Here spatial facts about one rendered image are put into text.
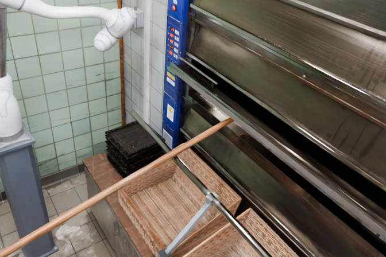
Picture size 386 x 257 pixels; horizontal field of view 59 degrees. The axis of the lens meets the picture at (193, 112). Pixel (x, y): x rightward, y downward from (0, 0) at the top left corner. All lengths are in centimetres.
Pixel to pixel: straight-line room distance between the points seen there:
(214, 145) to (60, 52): 129
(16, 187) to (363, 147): 179
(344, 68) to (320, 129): 26
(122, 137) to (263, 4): 126
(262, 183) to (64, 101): 167
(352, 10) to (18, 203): 199
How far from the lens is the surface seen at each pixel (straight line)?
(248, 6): 156
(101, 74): 280
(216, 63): 174
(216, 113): 192
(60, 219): 149
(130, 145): 221
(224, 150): 192
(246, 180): 184
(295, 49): 138
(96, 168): 244
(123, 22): 189
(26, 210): 238
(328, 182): 129
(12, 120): 198
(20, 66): 258
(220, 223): 194
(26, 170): 218
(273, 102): 151
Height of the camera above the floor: 224
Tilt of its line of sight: 34 degrees down
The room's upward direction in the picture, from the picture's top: 6 degrees clockwise
